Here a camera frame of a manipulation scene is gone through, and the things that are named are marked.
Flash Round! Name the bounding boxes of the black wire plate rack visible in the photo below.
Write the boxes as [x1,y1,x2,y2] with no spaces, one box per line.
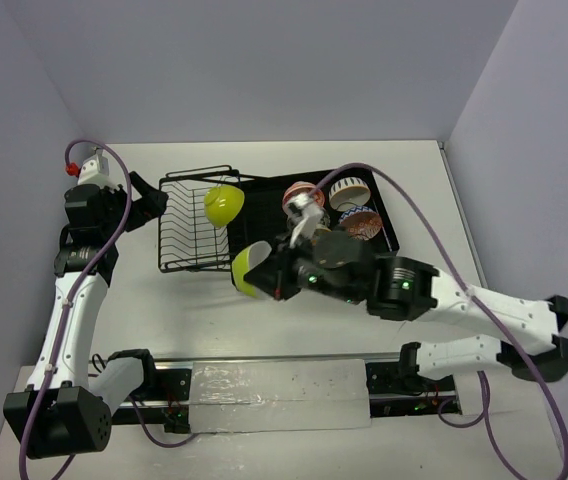
[158,165,247,273]

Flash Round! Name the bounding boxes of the green bowl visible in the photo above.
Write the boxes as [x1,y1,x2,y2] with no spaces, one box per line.
[203,184,245,228]

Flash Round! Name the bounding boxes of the orange floral bowl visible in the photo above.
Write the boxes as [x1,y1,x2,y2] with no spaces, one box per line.
[282,181,325,210]

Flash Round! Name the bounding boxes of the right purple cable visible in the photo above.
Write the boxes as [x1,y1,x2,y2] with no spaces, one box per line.
[303,162,568,480]

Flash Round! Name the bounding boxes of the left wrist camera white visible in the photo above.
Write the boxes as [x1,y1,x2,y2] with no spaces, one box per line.
[65,153,115,188]

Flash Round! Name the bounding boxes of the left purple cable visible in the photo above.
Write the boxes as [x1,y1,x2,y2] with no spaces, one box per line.
[17,139,200,480]

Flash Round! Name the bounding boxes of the black dish rack tray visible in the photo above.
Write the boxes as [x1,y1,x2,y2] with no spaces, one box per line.
[226,168,400,264]

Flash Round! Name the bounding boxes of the white square bowl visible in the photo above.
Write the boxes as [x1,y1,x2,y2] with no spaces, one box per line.
[231,240,272,299]

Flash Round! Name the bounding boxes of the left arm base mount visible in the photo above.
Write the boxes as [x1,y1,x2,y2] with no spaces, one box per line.
[133,361,194,434]

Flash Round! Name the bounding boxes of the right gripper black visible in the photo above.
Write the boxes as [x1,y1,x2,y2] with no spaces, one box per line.
[242,231,361,305]

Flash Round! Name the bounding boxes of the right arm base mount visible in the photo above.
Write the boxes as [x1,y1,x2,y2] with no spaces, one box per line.
[365,360,461,418]

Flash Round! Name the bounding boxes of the white taped sheet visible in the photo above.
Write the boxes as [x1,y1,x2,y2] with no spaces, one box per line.
[189,359,371,433]

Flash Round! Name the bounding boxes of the orange blue geometric bowl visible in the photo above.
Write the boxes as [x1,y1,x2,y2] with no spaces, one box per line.
[338,206,383,241]

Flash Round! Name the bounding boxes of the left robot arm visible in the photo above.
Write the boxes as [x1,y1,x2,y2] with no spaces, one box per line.
[3,172,168,459]

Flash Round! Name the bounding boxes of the purple cable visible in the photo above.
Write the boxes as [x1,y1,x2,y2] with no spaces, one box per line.
[303,162,568,480]
[17,139,200,480]

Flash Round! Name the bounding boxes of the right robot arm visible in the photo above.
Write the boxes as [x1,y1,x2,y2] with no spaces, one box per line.
[242,231,568,391]

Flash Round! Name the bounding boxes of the white bowl pink rim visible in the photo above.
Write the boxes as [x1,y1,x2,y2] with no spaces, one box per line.
[328,177,371,212]

